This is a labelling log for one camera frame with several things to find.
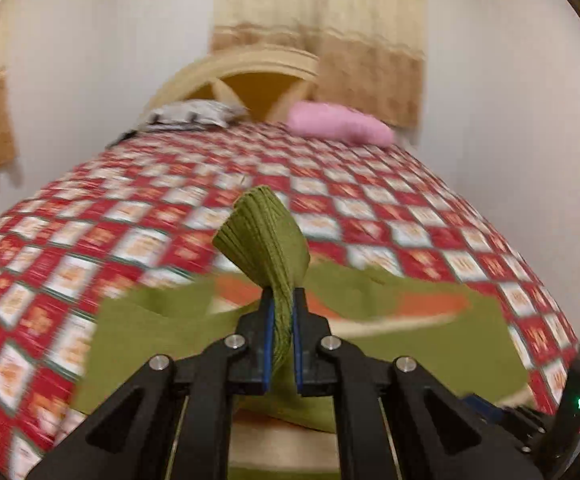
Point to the pink pillow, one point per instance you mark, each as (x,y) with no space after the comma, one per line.
(336,122)

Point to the white car-print pillow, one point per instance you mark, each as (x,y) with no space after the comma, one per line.
(193,113)

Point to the green knitted sweater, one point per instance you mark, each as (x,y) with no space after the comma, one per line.
(456,333)

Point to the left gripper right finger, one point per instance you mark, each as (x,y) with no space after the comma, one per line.
(313,374)

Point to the beige patterned window curtain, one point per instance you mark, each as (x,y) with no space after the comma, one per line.
(371,53)

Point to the cream wooden headboard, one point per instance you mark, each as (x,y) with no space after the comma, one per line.
(266,80)

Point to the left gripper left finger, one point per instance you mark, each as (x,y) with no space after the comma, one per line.
(252,371)

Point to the red patchwork bear bedspread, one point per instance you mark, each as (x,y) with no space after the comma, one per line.
(115,260)

